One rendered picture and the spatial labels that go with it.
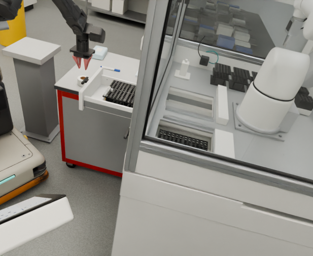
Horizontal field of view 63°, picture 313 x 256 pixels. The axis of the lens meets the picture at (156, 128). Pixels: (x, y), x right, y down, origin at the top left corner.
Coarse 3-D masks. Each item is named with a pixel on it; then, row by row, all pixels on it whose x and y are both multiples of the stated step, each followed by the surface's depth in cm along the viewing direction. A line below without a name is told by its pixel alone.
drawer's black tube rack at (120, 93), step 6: (114, 84) 137; (120, 84) 138; (126, 84) 139; (114, 90) 133; (120, 90) 134; (126, 90) 135; (132, 90) 136; (108, 96) 128; (114, 96) 129; (120, 96) 130; (126, 96) 131; (132, 96) 132; (114, 102) 130; (120, 102) 131; (126, 102) 127; (132, 102) 127
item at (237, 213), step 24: (120, 192) 95; (144, 192) 92; (168, 192) 90; (192, 192) 88; (216, 216) 93; (240, 216) 91; (264, 216) 88; (288, 216) 88; (288, 240) 94; (312, 240) 91
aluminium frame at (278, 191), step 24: (168, 0) 54; (144, 48) 60; (144, 72) 64; (144, 96) 68; (144, 120) 73; (144, 144) 79; (168, 144) 79; (144, 168) 85; (168, 168) 83; (192, 168) 81; (216, 168) 79; (240, 168) 77; (216, 192) 86; (240, 192) 84; (264, 192) 82; (288, 192) 80; (312, 192) 78; (312, 216) 84
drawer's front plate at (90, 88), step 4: (100, 68) 142; (96, 72) 138; (100, 72) 141; (92, 76) 134; (96, 76) 136; (100, 76) 143; (88, 80) 130; (92, 80) 131; (96, 80) 138; (100, 80) 145; (88, 84) 127; (92, 84) 133; (96, 84) 140; (84, 88) 124; (88, 88) 128; (92, 88) 135; (96, 88) 142; (80, 92) 121; (84, 92) 124; (88, 92) 130; (92, 92) 136; (80, 96) 123; (88, 96) 131; (80, 100) 124; (80, 104) 126; (80, 108) 127
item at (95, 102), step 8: (104, 80) 145; (112, 80) 144; (120, 80) 143; (104, 88) 144; (96, 96) 137; (88, 104) 127; (96, 104) 126; (104, 104) 125; (112, 104) 124; (112, 112) 127; (120, 112) 126; (128, 112) 125
